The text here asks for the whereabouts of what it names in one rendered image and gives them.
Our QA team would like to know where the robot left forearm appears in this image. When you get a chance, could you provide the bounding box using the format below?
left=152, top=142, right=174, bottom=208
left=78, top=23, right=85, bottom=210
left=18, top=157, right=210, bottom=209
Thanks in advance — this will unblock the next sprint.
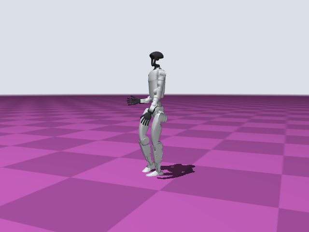
left=149, top=89, right=162, bottom=112

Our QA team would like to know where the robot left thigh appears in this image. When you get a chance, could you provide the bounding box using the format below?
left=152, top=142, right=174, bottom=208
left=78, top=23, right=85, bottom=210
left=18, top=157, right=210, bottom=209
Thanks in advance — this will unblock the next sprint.
left=151, top=111, right=167, bottom=149

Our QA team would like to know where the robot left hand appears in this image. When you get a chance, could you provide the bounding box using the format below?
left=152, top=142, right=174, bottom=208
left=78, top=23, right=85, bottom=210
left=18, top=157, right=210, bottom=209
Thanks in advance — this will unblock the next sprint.
left=140, top=107, right=155, bottom=126

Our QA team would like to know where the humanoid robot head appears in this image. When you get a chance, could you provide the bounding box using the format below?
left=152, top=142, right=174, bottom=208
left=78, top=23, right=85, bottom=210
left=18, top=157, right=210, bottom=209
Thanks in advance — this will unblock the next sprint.
left=150, top=52, right=164, bottom=70

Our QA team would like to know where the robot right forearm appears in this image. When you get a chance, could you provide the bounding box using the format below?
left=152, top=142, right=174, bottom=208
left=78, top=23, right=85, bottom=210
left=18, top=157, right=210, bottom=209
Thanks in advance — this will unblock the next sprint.
left=140, top=96, right=153, bottom=103

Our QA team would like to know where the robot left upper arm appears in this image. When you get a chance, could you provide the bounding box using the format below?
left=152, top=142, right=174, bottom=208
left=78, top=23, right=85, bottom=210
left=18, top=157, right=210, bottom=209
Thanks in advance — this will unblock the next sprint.
left=154, top=70, right=166, bottom=95

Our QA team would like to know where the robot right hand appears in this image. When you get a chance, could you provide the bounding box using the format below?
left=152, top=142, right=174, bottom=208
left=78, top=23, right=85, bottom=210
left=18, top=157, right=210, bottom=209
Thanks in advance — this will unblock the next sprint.
left=127, top=95, right=144, bottom=105

